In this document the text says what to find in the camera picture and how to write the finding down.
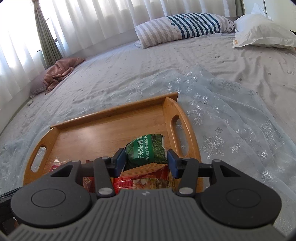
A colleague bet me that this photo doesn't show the striped pillow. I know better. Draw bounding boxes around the striped pillow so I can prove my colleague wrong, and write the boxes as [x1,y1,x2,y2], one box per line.
[135,13,235,49]

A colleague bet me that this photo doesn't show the pink crumpled blanket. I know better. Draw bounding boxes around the pink crumpled blanket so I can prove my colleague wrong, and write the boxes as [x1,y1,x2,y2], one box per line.
[43,57,85,94]

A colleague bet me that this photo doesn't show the red label biscuit pack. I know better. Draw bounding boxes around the red label biscuit pack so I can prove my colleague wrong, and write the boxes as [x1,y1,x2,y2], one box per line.
[49,157,65,172]

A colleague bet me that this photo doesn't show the white pillow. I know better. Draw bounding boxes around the white pillow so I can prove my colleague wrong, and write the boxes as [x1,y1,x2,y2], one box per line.
[233,3,295,49]

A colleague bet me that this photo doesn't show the small red candy pack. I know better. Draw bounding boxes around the small red candy pack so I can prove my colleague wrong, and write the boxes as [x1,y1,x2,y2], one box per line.
[83,160,95,193]

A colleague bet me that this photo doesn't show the red nuts snack bag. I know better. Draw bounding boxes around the red nuts snack bag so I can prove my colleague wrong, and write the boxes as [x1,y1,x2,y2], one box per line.
[111,163,175,194]

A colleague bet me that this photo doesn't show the wooden serving tray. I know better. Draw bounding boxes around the wooden serving tray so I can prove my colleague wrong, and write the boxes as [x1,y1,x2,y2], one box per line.
[23,92,201,185]

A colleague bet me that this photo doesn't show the purple pillow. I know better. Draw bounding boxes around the purple pillow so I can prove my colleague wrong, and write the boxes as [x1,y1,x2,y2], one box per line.
[30,69,48,99]

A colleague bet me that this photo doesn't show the grey bed sheet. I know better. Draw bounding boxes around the grey bed sheet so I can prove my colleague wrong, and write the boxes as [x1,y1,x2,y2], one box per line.
[1,34,295,145]

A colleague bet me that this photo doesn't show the light blue snowflake tulle cloth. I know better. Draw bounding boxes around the light blue snowflake tulle cloth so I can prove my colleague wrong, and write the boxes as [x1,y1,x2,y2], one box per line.
[1,66,295,234]

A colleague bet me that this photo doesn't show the green peas snack bag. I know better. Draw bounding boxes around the green peas snack bag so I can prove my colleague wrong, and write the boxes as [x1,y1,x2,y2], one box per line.
[125,134,167,170]

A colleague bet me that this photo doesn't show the green drape curtain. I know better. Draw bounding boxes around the green drape curtain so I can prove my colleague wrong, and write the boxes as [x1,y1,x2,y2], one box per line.
[32,0,62,67]

